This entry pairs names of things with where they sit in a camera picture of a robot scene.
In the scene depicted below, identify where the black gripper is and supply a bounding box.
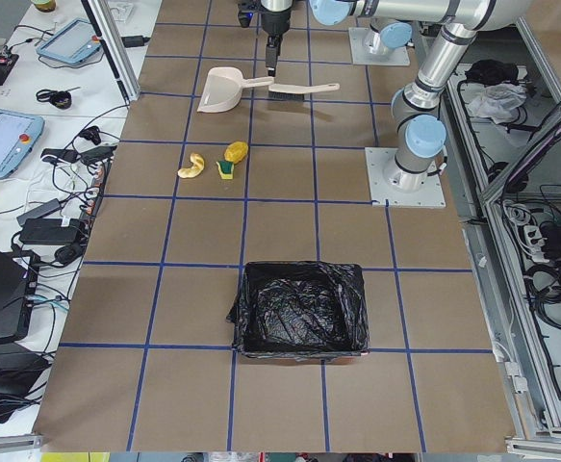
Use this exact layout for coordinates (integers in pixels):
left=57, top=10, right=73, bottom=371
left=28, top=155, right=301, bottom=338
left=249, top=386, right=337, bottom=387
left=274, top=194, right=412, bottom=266
left=260, top=0, right=292, bottom=76

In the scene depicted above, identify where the beige hand brush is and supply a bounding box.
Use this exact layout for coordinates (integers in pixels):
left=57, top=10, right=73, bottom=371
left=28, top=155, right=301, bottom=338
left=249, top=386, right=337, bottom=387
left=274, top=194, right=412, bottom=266
left=268, top=83, right=341, bottom=101

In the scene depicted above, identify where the beige plastic dustpan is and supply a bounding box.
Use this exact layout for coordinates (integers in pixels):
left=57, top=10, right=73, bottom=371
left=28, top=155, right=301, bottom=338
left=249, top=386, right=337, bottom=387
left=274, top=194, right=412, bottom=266
left=197, top=66, right=274, bottom=114

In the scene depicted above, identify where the yellow green sponge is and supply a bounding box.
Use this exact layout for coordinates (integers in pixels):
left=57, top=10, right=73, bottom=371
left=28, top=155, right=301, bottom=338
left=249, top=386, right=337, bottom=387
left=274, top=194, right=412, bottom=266
left=217, top=160, right=235, bottom=180

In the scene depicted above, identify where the croissant bread piece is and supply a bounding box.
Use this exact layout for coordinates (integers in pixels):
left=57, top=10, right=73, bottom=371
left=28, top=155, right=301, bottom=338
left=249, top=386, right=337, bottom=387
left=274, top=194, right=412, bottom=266
left=177, top=152, right=206, bottom=179

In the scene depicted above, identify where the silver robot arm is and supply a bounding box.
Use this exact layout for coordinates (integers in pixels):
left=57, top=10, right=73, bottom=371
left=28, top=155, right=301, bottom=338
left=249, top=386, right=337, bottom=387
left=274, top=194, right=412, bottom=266
left=363, top=17, right=412, bottom=56
left=309, top=1, right=530, bottom=192

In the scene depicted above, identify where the left bin black bag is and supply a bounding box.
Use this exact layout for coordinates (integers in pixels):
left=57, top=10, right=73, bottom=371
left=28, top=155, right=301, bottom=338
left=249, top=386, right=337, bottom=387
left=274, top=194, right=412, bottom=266
left=227, top=261, right=370, bottom=360

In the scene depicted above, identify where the blue teach pendant far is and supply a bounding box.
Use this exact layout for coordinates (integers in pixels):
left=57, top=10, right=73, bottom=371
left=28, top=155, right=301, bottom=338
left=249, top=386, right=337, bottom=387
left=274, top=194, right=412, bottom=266
left=37, top=18, right=102, bottom=68

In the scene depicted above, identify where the blue teach pendant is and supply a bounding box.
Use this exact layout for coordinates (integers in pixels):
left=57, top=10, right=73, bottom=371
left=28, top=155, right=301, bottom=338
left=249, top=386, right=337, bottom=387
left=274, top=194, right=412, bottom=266
left=0, top=109, right=45, bottom=179
left=37, top=18, right=102, bottom=68

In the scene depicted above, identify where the power strip with plugs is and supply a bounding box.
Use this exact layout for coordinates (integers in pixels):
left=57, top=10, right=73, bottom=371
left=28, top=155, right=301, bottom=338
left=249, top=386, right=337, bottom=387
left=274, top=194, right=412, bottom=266
left=80, top=159, right=113, bottom=228

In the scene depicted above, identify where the white crumpled cloth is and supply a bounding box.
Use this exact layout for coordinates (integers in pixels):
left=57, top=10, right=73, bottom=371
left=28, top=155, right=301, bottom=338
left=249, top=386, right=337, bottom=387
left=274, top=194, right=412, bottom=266
left=467, top=83, right=527, bottom=124

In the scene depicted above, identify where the blue teach pendant near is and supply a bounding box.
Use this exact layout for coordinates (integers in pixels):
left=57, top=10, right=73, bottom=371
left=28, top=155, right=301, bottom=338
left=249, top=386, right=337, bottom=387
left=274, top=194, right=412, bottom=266
left=0, top=109, right=45, bottom=179

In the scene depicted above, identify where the black power adapter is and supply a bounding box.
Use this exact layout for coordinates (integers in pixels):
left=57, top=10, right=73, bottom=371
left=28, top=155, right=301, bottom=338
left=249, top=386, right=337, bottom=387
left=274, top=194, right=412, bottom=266
left=18, top=218, right=87, bottom=245

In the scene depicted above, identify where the black laptop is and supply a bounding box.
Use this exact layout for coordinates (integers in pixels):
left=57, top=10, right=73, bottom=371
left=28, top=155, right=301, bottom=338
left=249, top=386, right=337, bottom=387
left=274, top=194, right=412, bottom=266
left=0, top=250, right=39, bottom=344

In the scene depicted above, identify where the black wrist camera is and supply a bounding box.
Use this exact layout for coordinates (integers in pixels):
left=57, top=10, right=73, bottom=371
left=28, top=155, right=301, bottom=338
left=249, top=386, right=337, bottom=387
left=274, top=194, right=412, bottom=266
left=237, top=0, right=260, bottom=28

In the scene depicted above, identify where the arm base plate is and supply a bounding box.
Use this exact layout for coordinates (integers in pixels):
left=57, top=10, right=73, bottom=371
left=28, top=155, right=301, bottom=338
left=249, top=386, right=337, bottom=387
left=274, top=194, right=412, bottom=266
left=365, top=147, right=446, bottom=209
left=348, top=22, right=412, bottom=66

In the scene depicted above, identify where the aluminium frame post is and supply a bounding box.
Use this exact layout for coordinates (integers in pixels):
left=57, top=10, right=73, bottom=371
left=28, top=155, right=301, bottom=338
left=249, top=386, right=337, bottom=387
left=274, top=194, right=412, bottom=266
left=81, top=0, right=140, bottom=104

